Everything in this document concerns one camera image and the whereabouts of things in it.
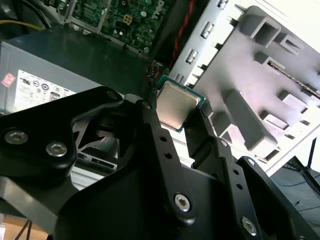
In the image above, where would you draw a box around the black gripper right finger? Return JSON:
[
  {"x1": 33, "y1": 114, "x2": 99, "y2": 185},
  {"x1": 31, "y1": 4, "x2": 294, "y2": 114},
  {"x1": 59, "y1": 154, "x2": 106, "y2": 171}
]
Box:
[{"x1": 184, "y1": 99, "x2": 320, "y2": 240}]

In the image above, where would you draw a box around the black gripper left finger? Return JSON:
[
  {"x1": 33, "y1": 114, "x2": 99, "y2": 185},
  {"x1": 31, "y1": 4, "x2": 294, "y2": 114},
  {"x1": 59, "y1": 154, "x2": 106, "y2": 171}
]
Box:
[{"x1": 0, "y1": 82, "x2": 198, "y2": 225}]

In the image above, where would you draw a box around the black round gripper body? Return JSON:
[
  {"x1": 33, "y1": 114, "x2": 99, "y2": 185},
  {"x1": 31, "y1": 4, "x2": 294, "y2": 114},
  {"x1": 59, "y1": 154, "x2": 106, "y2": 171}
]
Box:
[{"x1": 51, "y1": 156, "x2": 242, "y2": 240}]

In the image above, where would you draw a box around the silver CPU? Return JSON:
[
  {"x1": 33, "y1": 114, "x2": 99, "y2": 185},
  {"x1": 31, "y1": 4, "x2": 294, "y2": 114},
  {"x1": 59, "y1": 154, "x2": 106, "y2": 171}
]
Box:
[{"x1": 156, "y1": 74, "x2": 207, "y2": 132}]

